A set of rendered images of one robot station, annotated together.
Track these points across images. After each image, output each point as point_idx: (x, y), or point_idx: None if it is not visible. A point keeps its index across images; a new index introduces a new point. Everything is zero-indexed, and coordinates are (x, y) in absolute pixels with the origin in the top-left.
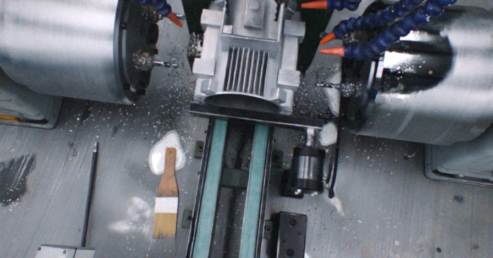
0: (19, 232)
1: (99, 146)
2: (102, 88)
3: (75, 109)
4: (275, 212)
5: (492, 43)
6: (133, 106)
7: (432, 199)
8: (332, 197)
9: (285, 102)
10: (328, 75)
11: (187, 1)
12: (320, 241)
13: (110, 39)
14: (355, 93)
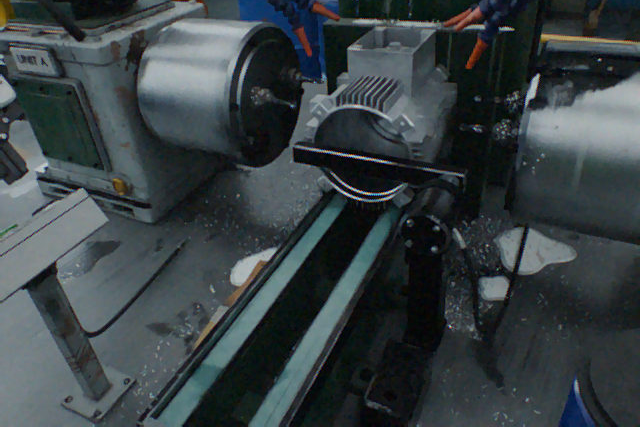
0: None
1: (187, 246)
2: (209, 100)
3: (182, 214)
4: None
5: None
6: (243, 220)
7: None
8: (475, 297)
9: (415, 139)
10: (504, 229)
11: (332, 84)
12: (456, 425)
13: (236, 44)
14: (513, 129)
